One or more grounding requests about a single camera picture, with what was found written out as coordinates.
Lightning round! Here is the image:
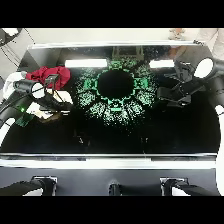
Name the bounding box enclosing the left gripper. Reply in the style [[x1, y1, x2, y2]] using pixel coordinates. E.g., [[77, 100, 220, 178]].
[[42, 94, 75, 114]]

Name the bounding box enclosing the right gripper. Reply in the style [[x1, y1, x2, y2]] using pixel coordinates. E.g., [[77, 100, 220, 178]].
[[155, 81, 195, 108]]

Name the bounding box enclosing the red garment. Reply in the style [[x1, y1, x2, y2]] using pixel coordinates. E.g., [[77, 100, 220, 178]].
[[25, 65, 72, 91]]

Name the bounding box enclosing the white garment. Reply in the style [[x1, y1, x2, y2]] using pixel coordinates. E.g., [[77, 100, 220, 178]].
[[2, 71, 74, 118]]

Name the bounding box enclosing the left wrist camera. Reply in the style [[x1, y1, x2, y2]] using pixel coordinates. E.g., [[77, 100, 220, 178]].
[[43, 74, 62, 98]]

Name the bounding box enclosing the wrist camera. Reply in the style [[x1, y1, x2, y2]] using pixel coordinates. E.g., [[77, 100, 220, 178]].
[[172, 59, 197, 82], [43, 74, 62, 98]]

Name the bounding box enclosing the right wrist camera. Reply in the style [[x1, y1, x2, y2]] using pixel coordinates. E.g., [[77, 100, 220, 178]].
[[172, 59, 197, 82]]

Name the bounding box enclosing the silver frame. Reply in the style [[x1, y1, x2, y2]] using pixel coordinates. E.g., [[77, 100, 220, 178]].
[[0, 39, 224, 197]]

